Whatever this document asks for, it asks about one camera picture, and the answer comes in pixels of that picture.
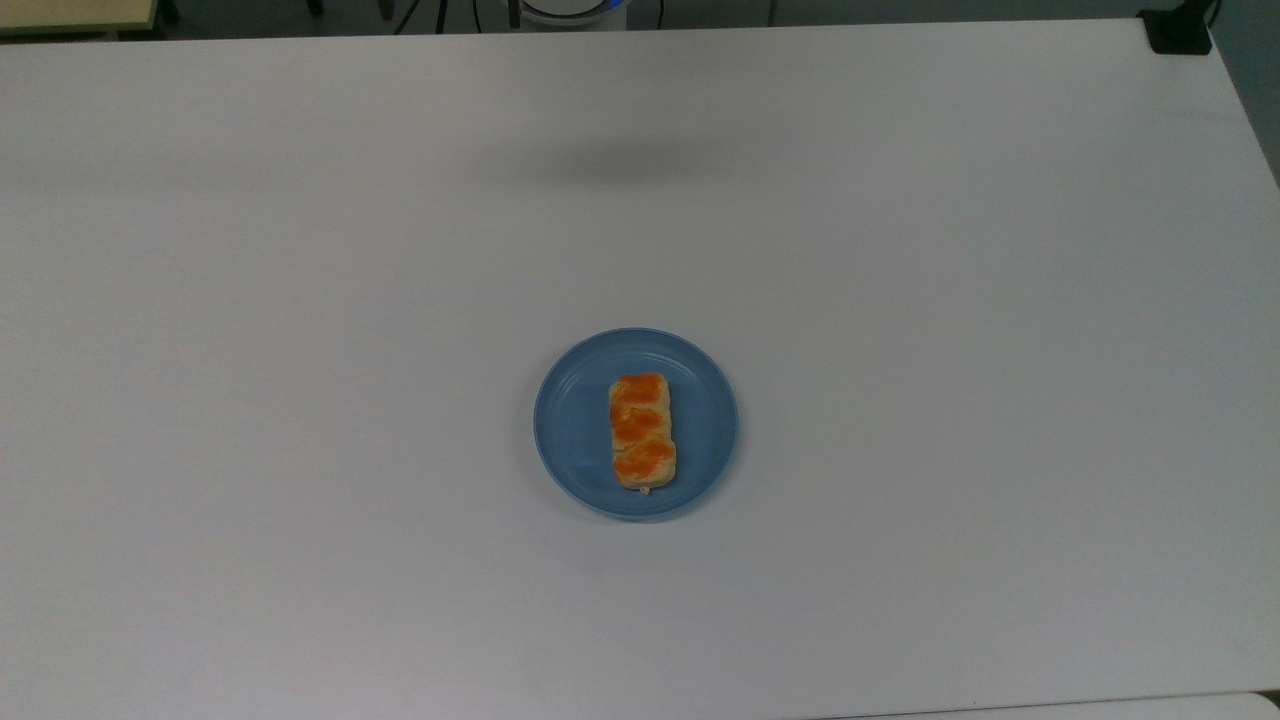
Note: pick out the black tripod legs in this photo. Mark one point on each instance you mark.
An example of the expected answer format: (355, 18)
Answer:
(440, 12)

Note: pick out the light wooden side table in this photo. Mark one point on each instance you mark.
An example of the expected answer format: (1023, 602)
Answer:
(70, 14)

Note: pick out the black table clamp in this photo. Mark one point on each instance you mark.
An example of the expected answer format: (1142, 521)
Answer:
(1178, 30)

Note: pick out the orange-glazed bread loaf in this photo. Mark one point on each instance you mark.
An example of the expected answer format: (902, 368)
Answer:
(642, 432)

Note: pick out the blue round plate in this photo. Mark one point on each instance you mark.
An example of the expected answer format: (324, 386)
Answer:
(580, 430)

